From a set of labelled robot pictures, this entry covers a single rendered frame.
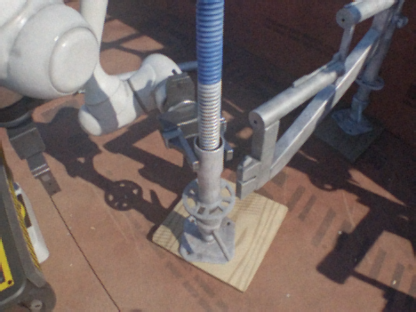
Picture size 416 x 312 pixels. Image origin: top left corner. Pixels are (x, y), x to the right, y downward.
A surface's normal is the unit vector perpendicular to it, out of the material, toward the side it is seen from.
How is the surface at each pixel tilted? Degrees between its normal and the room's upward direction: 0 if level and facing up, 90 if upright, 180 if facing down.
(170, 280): 0
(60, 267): 0
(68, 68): 98
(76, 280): 0
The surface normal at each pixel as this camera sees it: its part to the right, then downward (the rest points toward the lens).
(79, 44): 0.87, 0.47
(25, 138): 0.60, 0.58
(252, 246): 0.00, -0.68
